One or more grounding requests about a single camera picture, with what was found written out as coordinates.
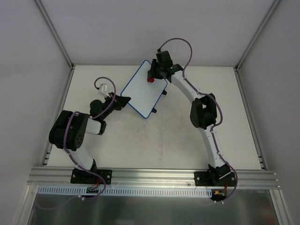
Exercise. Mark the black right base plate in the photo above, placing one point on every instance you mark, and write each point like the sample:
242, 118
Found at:
205, 179

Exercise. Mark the aluminium mounting rail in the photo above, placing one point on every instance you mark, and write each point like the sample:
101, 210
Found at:
153, 178

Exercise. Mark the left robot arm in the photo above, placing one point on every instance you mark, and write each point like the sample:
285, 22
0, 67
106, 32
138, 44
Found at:
69, 130

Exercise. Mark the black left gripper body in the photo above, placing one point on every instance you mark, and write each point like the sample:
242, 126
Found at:
117, 103

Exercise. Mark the white slotted cable duct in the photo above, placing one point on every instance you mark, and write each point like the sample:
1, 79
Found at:
127, 191

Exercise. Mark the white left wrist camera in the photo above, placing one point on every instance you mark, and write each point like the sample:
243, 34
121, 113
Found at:
103, 90

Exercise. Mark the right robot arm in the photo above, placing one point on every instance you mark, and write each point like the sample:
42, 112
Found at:
203, 113

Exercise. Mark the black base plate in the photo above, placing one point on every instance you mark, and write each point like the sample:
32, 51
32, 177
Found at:
205, 179
83, 177

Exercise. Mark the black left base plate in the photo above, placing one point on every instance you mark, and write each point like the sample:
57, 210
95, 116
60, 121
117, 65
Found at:
83, 177

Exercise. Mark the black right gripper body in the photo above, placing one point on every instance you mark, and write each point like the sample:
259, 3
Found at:
155, 71

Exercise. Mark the blue framed whiteboard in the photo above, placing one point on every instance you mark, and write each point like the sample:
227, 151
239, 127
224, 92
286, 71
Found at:
144, 95

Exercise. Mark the red bone-shaped eraser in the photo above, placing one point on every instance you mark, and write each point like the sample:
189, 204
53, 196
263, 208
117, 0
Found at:
150, 80

